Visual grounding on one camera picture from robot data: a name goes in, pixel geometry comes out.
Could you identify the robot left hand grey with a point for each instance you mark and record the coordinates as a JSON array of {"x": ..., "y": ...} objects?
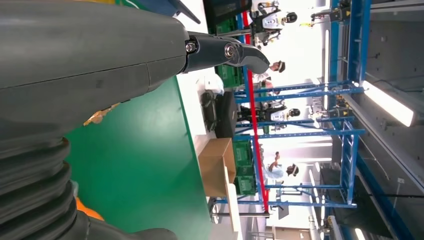
[{"x": 82, "y": 49}]

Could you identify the tablet with dark blue cover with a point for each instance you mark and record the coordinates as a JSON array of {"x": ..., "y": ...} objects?
[{"x": 159, "y": 5}]

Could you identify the white table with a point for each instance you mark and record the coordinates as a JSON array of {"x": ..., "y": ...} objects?
[{"x": 190, "y": 106}]

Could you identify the green table mat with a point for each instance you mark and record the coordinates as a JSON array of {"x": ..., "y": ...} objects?
[{"x": 139, "y": 165}]

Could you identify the white plastic pack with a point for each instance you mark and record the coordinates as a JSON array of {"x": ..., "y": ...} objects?
[{"x": 212, "y": 84}]

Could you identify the black remote controller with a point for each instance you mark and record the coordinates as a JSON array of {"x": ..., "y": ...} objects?
[{"x": 208, "y": 111}]

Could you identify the green plastic crate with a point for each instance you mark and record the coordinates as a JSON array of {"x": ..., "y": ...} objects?
[
  {"x": 243, "y": 152},
  {"x": 230, "y": 76},
  {"x": 245, "y": 185},
  {"x": 227, "y": 26}
]

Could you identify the black carrying case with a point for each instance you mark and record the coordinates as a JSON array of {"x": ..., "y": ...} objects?
[{"x": 227, "y": 116}]

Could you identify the open cardboard box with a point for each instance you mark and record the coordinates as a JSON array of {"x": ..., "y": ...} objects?
[{"x": 212, "y": 165}]

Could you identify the red barrier bar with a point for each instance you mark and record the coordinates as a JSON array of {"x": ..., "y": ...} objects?
[{"x": 253, "y": 109}]

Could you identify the white humanoid robot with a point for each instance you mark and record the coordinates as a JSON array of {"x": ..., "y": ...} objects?
[
  {"x": 275, "y": 114},
  {"x": 271, "y": 21}
]

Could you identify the person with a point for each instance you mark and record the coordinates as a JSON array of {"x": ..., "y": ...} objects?
[
  {"x": 275, "y": 68},
  {"x": 276, "y": 172}
]

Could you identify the ceiling light bar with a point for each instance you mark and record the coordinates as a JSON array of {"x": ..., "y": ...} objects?
[
  {"x": 360, "y": 235},
  {"x": 387, "y": 102}
]

